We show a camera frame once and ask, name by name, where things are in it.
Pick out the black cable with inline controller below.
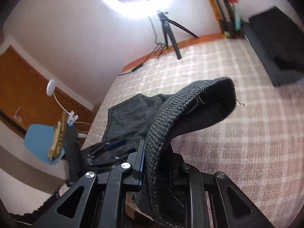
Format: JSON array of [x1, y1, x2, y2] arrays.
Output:
[[118, 16, 168, 77]]

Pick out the grey houndstooth pants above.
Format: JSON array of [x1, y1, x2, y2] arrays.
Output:
[[102, 77, 236, 227]]

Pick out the beige plaid blanket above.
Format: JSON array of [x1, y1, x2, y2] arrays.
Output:
[[84, 39, 303, 227]]

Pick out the white desk lamp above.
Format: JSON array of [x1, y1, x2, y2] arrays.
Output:
[[46, 79, 93, 139]]

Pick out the black mini tripod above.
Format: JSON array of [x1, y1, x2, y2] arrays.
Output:
[[157, 11, 199, 60]]

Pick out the blue chair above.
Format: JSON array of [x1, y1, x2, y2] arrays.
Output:
[[23, 124, 65, 165]]

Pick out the black folded garment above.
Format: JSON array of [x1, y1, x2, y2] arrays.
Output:
[[243, 7, 303, 86]]

